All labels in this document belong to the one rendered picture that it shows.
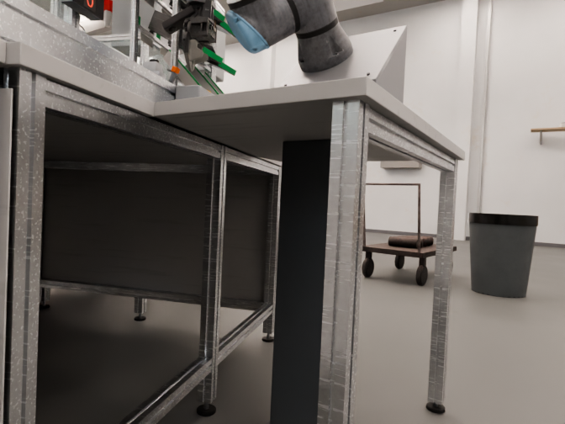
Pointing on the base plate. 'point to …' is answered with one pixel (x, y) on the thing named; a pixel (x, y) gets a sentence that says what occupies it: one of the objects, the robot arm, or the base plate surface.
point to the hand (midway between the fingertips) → (188, 67)
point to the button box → (191, 92)
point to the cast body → (155, 67)
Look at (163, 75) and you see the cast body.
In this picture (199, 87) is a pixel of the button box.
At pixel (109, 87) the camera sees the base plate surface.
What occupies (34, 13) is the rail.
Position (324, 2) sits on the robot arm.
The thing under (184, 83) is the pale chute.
